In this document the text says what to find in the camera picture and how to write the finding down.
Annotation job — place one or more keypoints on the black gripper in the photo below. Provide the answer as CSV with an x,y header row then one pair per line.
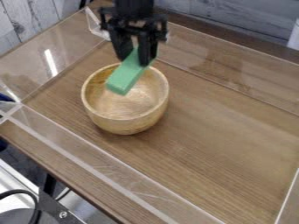
x,y
132,18

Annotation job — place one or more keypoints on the green rectangular block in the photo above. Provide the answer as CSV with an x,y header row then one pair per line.
x,y
126,75

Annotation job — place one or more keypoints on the brown wooden bowl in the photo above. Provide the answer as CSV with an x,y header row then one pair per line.
x,y
126,114

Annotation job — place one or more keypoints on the black table leg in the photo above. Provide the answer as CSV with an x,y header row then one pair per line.
x,y
49,185

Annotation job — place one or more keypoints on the clear acrylic enclosure wall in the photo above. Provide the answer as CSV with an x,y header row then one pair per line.
x,y
170,127

